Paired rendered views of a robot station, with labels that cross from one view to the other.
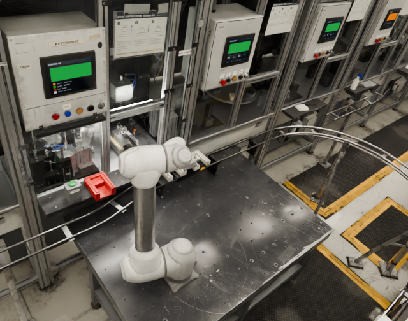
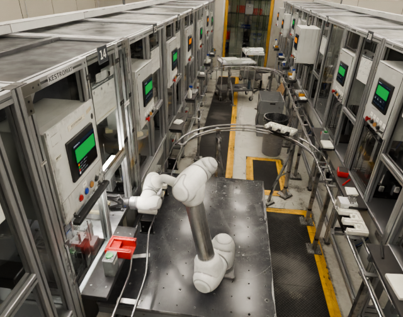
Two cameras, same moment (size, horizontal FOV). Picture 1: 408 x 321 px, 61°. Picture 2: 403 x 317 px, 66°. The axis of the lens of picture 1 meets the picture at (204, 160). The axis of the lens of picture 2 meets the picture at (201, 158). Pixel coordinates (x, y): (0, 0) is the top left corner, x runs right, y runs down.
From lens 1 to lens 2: 103 cm
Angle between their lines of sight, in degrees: 32
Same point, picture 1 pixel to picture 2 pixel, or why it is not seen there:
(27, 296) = not seen: outside the picture
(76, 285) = not seen: outside the picture
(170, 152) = (203, 165)
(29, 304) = not seen: outside the picture
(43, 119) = (74, 205)
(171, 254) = (223, 248)
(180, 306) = (245, 282)
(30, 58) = (60, 148)
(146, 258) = (216, 261)
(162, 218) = (170, 244)
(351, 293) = (283, 219)
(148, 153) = (194, 172)
